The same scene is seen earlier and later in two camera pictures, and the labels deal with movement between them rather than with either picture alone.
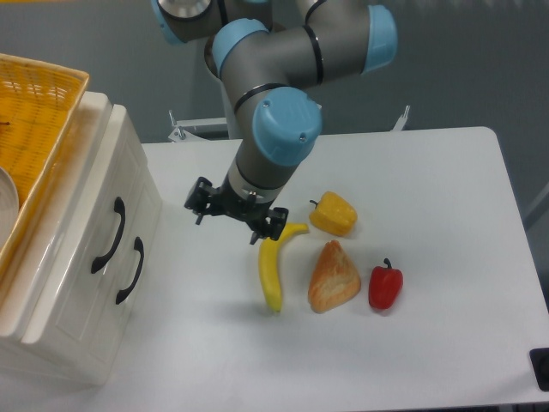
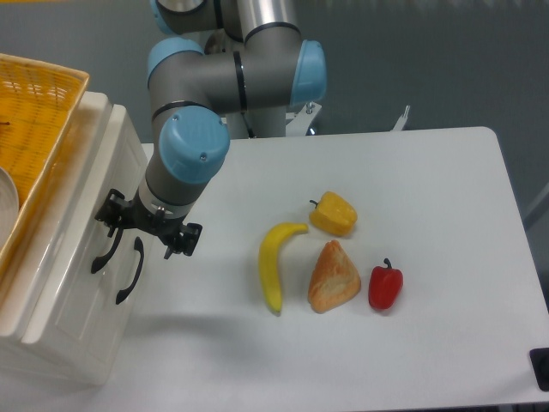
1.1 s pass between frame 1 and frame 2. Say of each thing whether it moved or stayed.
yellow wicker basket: stayed
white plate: stayed
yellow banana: stayed
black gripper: moved
